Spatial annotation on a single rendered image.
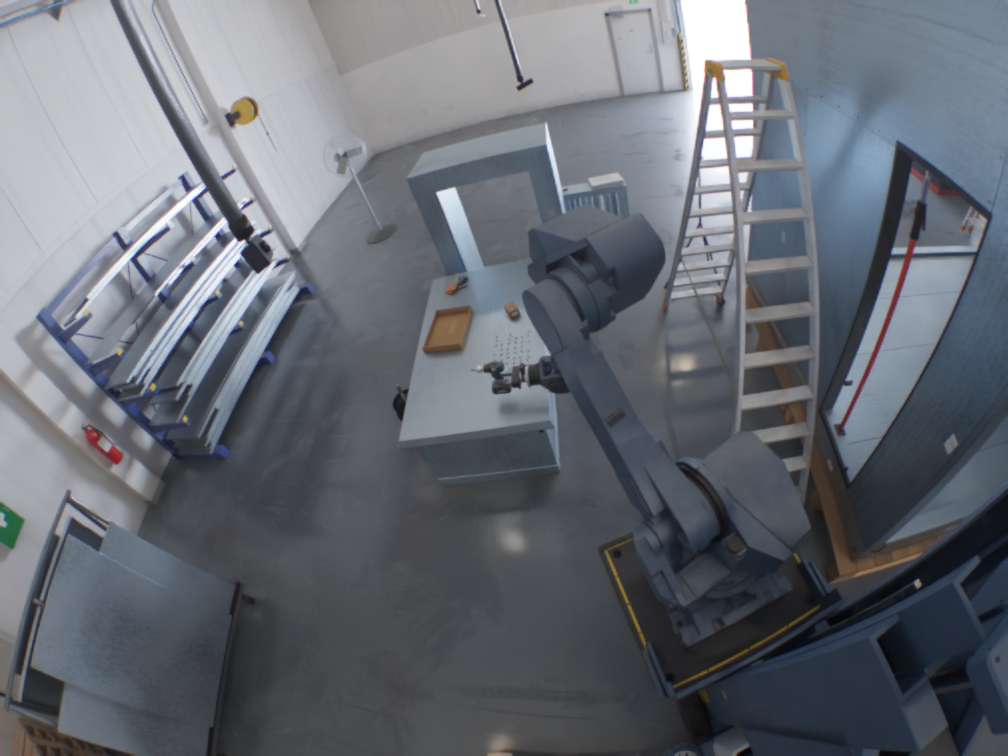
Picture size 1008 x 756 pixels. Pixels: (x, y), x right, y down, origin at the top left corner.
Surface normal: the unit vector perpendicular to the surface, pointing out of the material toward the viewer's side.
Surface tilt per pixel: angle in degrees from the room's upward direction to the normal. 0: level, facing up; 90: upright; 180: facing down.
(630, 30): 90
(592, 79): 90
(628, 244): 36
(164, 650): 78
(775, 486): 16
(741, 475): 0
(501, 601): 0
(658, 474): 29
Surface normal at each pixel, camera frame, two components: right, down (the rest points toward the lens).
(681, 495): -0.02, -0.29
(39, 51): 0.96, -0.12
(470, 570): -0.26, -0.65
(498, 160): -0.07, 0.75
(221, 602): 0.89, -0.29
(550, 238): -0.55, 0.47
